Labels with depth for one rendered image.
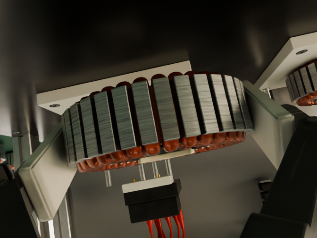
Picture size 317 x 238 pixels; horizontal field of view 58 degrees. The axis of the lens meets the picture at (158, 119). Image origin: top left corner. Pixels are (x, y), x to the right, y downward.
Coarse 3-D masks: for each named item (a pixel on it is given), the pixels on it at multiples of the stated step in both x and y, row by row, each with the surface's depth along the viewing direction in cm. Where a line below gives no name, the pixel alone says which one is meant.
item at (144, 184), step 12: (144, 168) 47; (156, 168) 46; (168, 168) 46; (144, 180) 35; (156, 180) 34; (168, 180) 34; (132, 192) 37; (144, 192) 36; (156, 192) 36; (168, 192) 36; (132, 204) 37; (144, 204) 36; (156, 204) 36; (168, 204) 36; (180, 204) 40; (132, 216) 36; (144, 216) 36; (156, 216) 36; (168, 216) 36
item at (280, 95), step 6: (270, 90) 45; (276, 90) 44; (282, 90) 44; (276, 96) 44; (282, 96) 44; (288, 96) 44; (282, 102) 44; (288, 102) 44; (300, 108) 44; (306, 108) 44; (312, 108) 43; (312, 114) 43
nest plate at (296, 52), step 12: (300, 36) 26; (312, 36) 26; (288, 48) 27; (300, 48) 26; (312, 48) 26; (276, 60) 30; (288, 60) 29; (300, 60) 29; (264, 72) 35; (276, 72) 32; (288, 72) 33; (264, 84) 36; (276, 84) 37
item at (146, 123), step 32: (96, 96) 13; (128, 96) 13; (160, 96) 13; (192, 96) 13; (224, 96) 14; (64, 128) 15; (96, 128) 13; (128, 128) 12; (160, 128) 13; (192, 128) 12; (224, 128) 13; (96, 160) 14; (128, 160) 14; (160, 160) 21
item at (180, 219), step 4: (180, 212) 43; (176, 216) 46; (180, 216) 43; (156, 220) 48; (160, 220) 46; (168, 220) 43; (176, 220) 46; (180, 220) 43; (148, 224) 44; (156, 224) 48; (160, 224) 45; (168, 224) 43; (176, 224) 46; (180, 224) 43; (160, 228) 45; (184, 228) 43; (160, 232) 45; (172, 232) 43; (184, 232) 43; (152, 236) 44; (160, 236) 46; (164, 236) 46; (184, 236) 43
